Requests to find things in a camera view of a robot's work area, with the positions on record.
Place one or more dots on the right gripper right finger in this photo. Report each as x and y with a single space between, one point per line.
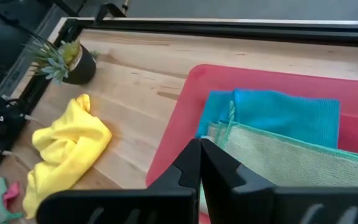
247 205

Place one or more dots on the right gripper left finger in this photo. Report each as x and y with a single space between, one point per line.
154 205

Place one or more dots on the black frame bracket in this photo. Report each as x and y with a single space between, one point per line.
104 11

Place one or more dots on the pink plastic bin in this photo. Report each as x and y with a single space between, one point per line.
259 77

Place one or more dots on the black aluminium table frame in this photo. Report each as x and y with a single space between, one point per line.
228 29

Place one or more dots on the pink microfiber towel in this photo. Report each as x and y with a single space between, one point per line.
10 194

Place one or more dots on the succulent plant in black pot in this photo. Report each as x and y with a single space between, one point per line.
79 68

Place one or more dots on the blue microfiber towel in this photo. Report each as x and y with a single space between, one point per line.
284 115

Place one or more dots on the yellow microfiber towel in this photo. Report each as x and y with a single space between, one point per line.
67 146

